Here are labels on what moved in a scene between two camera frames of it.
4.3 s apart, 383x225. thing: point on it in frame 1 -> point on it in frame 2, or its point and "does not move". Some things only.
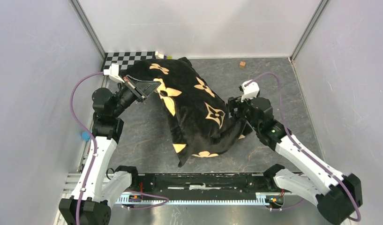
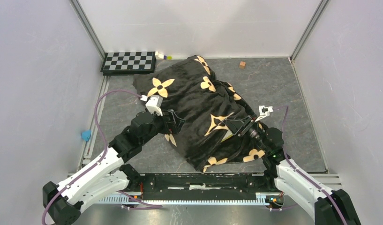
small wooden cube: x=242 y=64 does not move
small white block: x=159 y=56 does not move
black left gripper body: x=127 y=96 -> x=168 y=126
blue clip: x=85 y=135 does not move
